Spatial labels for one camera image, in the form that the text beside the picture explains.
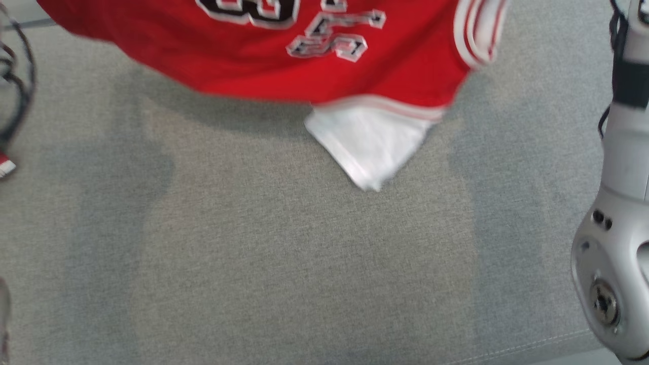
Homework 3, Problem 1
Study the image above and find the black right cable teal plug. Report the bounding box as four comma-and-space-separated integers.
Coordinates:
598, 0, 629, 140

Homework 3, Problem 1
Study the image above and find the black cable teal plug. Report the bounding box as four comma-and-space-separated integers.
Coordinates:
598, 0, 629, 140
0, 5, 37, 153

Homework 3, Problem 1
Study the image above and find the red white basketball jersey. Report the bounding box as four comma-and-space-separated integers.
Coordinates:
35, 0, 510, 192

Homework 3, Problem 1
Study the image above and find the black left cable teal plug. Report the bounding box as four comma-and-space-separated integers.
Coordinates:
0, 5, 37, 153

